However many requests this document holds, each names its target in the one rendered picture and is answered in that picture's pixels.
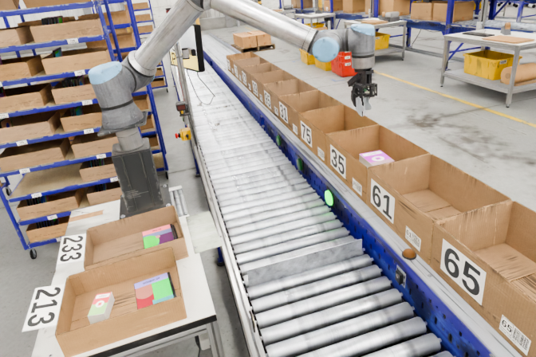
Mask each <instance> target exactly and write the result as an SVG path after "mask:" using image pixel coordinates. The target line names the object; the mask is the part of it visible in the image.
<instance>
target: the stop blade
mask: <svg viewBox="0 0 536 357"><path fill-rule="evenodd" d="M361 255H362V239H358V240H355V241H350V242H347V243H344V244H340V245H335V246H332V247H329V248H326V249H321V250H318V251H314V252H312V253H306V254H303V255H300V256H296V257H291V258H288V259H285V260H282V261H276V262H274V263H270V264H267V265H262V266H258V267H256V268H252V269H248V270H247V276H248V281H249V287H251V286H255V285H257V284H262V283H266V282H268V281H274V280H277V279H280V278H283V277H287V276H291V275H294V274H297V273H302V272H305V271H308V270H311V269H316V268H319V267H322V266H325V265H330V264H333V263H336V262H339V261H344V260H348V259H350V258H354V257H359V256H361Z"/></svg>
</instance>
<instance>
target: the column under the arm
mask: <svg viewBox="0 0 536 357"><path fill-rule="evenodd" d="M141 139H142V141H143V144H142V145H141V146H140V147H137V148H135V149H131V150H128V151H122V150H121V147H120V144H119V143H114V144H113V145H112V161H113V165H114V167H115V170H116V175H117V178H118V180H119V184H120V188H121V191H122V195H121V196H120V217H119V219H122V218H127V217H131V216H133V215H137V214H142V213H145V212H148V211H151V210H157V209H159V208H163V207H166V206H171V205H172V204H171V196H170V192H169V188H168V184H167V185H163V186H161V185H160V181H159V178H158V174H157V171H156V165H155V162H154V159H153V155H152V149H151V146H150V143H149V139H148V137H145V138H141Z"/></svg>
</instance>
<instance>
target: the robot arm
mask: <svg viewBox="0 0 536 357"><path fill-rule="evenodd" d="M209 9H213V10H217V11H218V12H220V13H222V14H225V15H227V16H229V17H231V18H234V19H236V20H238V21H240V22H243V23H245V24H247V25H249V26H252V27H254V28H255V29H258V30H261V31H262V32H264V33H267V34H269V35H271V36H273V37H276V38H278V39H280V40H282V41H284V42H287V43H289V44H291V45H293V46H296V47H298V48H299V49H302V50H305V51H306V52H307V53H309V54H312V55H314V57H315V58H316V59H317V60H318V61H320V62H330V61H331V60H333V59H334V58H335V57H336V56H337V55H338V53H339V52H352V68H353V69H354V72H355V73H357V74H356V75H355V76H353V77H352V78H351V79H350V80H348V81H347V83H348V86H349V87H353V89H352V91H351V101H352V102H353V106H354V107H355V109H356V110H357V113H358V114H359V115H360V116H364V114H365V113H366V111H367V110H371V109H372V105H371V104H370V103H369V99H370V97H374V96H377V83H374V82H372V73H374V69H372V67H374V65H375V55H374V53H375V31H374V26H373V25H370V24H353V25H351V26H350V28H347V29H324V30H321V31H320V30H317V29H313V28H311V27H308V26H307V25H304V24H302V23H300V22H297V21H295V20H293V19H291V18H288V17H286V16H284V15H282V14H280V13H277V12H275V11H273V10H270V9H268V8H266V7H265V6H261V5H259V4H258V3H256V2H252V1H251V0H177V2H176V3H175V4H174V6H173V7H172V8H171V9H170V10H169V11H168V12H167V14H166V15H165V16H164V18H163V19H162V20H161V22H160V23H159V24H158V26H157V27H156V28H155V29H154V30H153V31H152V33H151V34H150V35H149V36H148V38H147V39H146V40H145V42H144V43H143V44H142V46H141V47H139V49H138V50H137V51H135V50H134V51H131V52H130V53H129V55H127V56H126V58H125V59H124V60H123V61H122V62H121V63H120V62H119V61H112V62H108V63H106V64H102V65H98V66H96V67H94V68H92V69H90V70H89V79H90V83H91V84H92V87H93V90H94V92H95V94H96V97H97V100H98V103H99V105H100V109H101V111H102V126H103V128H104V129H107V130H111V129H117V128H123V127H127V126H129V125H131V124H134V123H136V122H138V121H140V120H142V119H143V117H144V116H143V113H142V111H141V110H140V109H139V108H138V107H137V106H136V104H135V103H134V101H133V98H132V93H134V92H135V91H137V90H139V89H141V88H143V87H146V86H147V85H149V84H150V83H151V82H152V81H153V80H154V78H155V74H156V66H157V65H158V64H159V63H160V62H161V61H162V59H163V58H164V57H165V56H166V55H167V53H168V52H169V51H170V50H171V49H172V47H173V46H174V45H175V44H176V43H177V41H178V40H179V39H180V38H181V37H182V36H183V35H184V34H185V33H186V32H187V31H188V29H189V28H190V27H191V26H192V25H193V23H194V22H195V21H196V20H197V19H198V18H199V16H200V15H201V14H202V13H203V11H204V10H209ZM375 87H376V92H375ZM358 96H359V97H358ZM361 101H362V104H361Z"/></svg>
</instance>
